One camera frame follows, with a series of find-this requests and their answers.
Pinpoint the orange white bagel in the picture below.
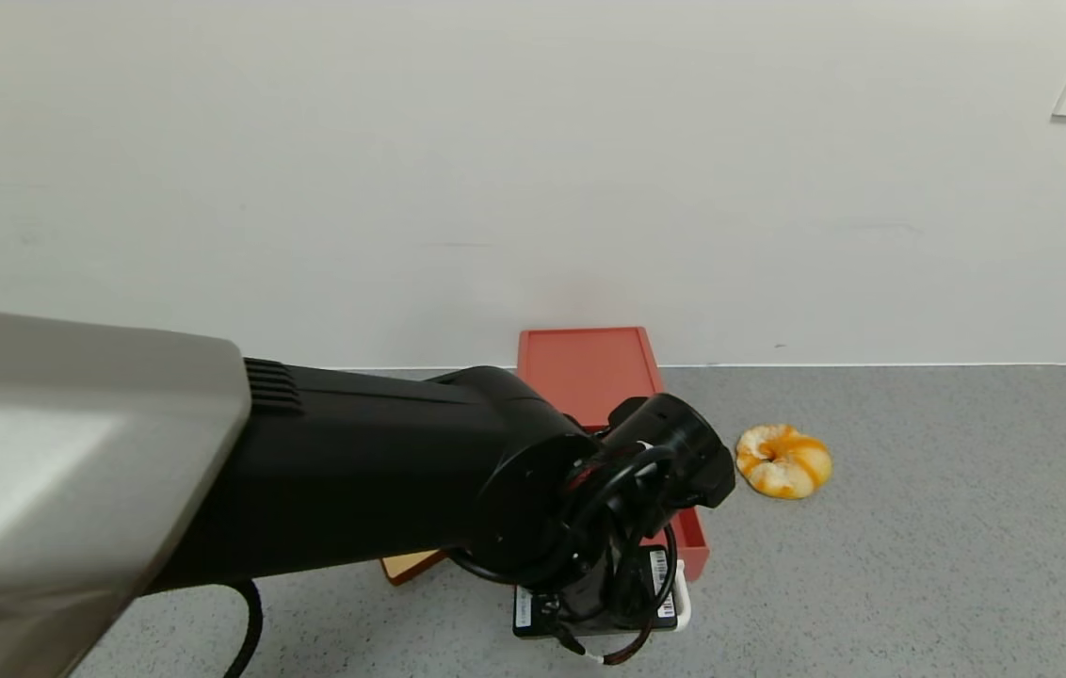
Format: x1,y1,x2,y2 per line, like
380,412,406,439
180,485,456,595
735,424,833,500

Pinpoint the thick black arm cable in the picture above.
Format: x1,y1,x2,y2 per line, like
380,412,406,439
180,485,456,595
220,578,267,678

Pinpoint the black looped wrist cable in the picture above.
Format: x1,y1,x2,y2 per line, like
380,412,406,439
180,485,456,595
446,441,682,634

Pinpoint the toast bread slice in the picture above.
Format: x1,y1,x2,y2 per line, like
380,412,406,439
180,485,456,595
380,548,451,588

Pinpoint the thin red white wire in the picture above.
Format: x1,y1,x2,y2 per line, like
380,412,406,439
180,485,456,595
550,623,658,667

